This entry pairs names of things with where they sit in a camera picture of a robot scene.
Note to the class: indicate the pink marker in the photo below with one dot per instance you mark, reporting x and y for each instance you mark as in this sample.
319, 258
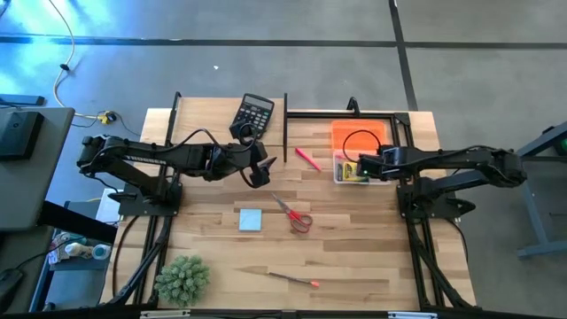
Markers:
308, 158

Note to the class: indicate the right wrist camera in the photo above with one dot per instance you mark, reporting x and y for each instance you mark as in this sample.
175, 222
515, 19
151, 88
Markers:
390, 156

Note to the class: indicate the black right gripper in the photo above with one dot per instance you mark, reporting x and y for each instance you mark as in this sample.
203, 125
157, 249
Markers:
372, 166

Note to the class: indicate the pencil with red eraser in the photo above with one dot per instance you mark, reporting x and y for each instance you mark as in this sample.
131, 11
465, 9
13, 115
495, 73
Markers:
292, 279

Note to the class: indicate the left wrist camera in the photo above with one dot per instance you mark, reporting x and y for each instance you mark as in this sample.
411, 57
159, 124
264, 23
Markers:
260, 178

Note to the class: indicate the orange container lid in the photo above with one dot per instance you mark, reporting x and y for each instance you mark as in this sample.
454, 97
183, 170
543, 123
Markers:
381, 126

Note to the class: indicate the black aluminium rig frame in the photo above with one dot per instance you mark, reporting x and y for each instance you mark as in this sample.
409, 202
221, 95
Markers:
336, 115

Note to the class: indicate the grey metal stand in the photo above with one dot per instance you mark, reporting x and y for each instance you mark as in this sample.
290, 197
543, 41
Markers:
545, 249

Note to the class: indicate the black computer mouse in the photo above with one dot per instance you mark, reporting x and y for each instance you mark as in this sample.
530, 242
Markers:
9, 285

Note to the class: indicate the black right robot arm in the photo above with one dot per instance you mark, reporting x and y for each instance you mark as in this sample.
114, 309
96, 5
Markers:
465, 161

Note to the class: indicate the black box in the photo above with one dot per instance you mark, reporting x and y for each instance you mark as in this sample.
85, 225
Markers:
20, 133

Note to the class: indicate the dark flat device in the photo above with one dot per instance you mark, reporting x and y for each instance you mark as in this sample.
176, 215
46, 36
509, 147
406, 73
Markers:
22, 100

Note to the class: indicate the small white bottle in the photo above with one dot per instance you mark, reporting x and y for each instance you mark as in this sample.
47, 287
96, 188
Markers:
82, 251

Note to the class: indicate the green potted plant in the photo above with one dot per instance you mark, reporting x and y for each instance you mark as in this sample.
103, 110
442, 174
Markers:
182, 280

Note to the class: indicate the side desk with black legs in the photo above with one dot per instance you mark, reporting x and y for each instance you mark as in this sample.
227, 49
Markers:
208, 124

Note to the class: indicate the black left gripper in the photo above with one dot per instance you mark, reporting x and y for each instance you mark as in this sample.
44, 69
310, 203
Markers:
243, 159

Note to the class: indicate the silver frame bracket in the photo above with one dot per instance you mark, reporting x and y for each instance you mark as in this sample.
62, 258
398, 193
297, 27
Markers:
412, 315
164, 314

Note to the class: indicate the black bar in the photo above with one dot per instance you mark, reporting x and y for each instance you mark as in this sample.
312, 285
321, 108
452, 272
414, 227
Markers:
75, 221

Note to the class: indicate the blue sticky note pad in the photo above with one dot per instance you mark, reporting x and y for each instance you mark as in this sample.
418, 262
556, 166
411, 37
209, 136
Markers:
250, 220

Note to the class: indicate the black calculator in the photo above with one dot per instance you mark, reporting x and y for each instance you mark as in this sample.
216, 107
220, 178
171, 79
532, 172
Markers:
252, 116

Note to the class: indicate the grey desk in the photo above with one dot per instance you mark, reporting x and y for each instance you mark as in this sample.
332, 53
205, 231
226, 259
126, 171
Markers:
40, 186

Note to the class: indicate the white paper sheet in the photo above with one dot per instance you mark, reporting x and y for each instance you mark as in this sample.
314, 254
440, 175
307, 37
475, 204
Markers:
108, 206

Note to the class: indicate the yellow green crayon box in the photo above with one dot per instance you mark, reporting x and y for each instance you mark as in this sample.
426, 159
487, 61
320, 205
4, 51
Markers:
350, 172

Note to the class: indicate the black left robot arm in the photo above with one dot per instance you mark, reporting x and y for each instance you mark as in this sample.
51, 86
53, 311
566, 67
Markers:
146, 155

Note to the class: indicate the yellow plug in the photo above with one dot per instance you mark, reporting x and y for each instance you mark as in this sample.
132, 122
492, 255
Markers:
105, 118

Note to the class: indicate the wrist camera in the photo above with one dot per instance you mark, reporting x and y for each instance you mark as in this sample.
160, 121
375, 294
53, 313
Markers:
390, 156
260, 178

